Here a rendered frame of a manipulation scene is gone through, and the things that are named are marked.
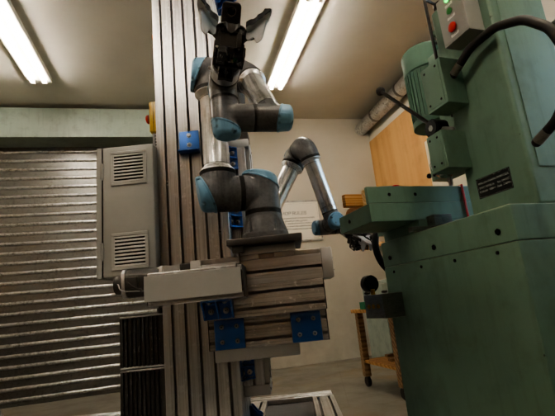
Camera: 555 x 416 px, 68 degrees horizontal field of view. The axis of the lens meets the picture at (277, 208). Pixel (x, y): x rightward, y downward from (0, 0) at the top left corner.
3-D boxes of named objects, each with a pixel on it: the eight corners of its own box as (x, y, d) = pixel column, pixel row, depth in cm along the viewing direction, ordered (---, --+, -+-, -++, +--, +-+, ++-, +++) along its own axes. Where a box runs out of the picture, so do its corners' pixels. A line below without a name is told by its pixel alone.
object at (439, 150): (456, 174, 130) (448, 139, 133) (472, 167, 124) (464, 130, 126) (431, 174, 127) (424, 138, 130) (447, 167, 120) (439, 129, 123)
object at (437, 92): (448, 116, 132) (440, 74, 136) (469, 102, 124) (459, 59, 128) (427, 115, 130) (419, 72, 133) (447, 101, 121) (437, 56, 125)
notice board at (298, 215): (323, 240, 452) (318, 200, 463) (323, 239, 451) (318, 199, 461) (266, 243, 437) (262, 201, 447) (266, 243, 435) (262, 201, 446)
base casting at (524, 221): (480, 260, 164) (475, 237, 166) (642, 232, 111) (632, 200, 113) (382, 267, 150) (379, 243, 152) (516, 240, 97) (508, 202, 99)
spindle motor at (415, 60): (442, 138, 164) (428, 68, 171) (475, 118, 147) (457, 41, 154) (405, 136, 158) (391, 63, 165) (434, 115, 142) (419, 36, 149)
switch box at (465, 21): (460, 51, 127) (450, 7, 131) (486, 30, 118) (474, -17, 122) (444, 49, 125) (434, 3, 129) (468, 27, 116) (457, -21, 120)
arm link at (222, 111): (256, 130, 107) (253, 92, 109) (212, 131, 104) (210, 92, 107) (252, 143, 114) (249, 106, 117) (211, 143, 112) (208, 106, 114)
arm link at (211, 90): (235, 109, 117) (233, 82, 119) (240, 89, 107) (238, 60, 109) (207, 109, 116) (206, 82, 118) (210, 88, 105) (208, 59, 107)
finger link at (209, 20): (197, 15, 82) (221, 43, 90) (200, -10, 83) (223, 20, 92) (184, 19, 83) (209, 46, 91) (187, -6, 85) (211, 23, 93)
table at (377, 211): (457, 232, 176) (454, 219, 177) (518, 216, 148) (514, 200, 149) (329, 238, 156) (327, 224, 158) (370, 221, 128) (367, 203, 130)
